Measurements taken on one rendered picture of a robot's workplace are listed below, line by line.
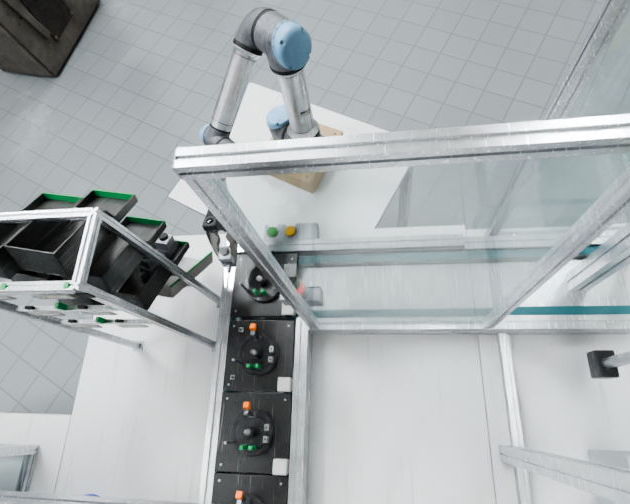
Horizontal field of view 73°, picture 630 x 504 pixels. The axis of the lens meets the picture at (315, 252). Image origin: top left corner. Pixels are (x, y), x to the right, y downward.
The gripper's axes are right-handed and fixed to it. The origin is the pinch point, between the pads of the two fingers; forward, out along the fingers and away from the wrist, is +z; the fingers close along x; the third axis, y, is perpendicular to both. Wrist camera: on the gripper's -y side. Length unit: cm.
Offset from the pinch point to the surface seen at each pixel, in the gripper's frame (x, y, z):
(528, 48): -153, 217, -67
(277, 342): -13.7, -1.9, 32.4
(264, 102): 2, 80, -49
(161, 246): 17.3, -8.3, -6.7
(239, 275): 2.2, 13.7, 12.8
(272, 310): -11.3, 5.3, 23.7
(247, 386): -4.0, -11.7, 43.4
